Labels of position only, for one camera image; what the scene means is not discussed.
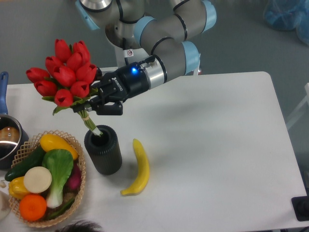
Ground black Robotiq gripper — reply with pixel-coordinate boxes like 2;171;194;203
72;62;150;115

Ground red tulip bouquet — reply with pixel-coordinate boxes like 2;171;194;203
26;39;102;136

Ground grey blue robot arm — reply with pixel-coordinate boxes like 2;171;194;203
73;0;217;115

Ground dark grey ribbed vase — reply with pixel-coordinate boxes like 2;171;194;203
84;125;122;175

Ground yellow squash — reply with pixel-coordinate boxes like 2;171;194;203
40;133;79;160

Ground woven wicker basket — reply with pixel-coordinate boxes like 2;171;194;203
9;130;86;228

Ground green bok choy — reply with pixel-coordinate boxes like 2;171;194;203
42;149;73;208

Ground dark green cucumber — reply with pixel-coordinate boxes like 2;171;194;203
4;145;46;182

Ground purple red onion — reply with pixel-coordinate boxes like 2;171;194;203
66;163;82;190

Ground yellow plastic banana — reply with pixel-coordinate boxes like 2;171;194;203
120;139;150;196

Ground white round radish slice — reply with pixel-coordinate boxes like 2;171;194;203
24;166;52;193

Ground green chili pepper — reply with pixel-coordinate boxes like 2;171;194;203
45;198;75;220

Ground yellow bell pepper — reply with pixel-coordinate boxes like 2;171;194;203
9;176;30;200

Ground garlic clove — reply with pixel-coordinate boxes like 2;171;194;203
0;180;6;188

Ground orange fruit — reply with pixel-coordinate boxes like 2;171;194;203
19;194;47;221

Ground dark haired head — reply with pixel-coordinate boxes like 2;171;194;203
55;220;103;232

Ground blue plastic bag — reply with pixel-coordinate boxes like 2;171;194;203
263;0;309;44

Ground black device at table edge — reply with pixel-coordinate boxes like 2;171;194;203
291;196;309;221

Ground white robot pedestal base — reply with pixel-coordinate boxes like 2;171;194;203
103;21;202;76

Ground blue handled saucepan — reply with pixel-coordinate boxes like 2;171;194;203
0;72;29;170

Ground white frame at right edge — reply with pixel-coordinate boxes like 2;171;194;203
285;83;309;130

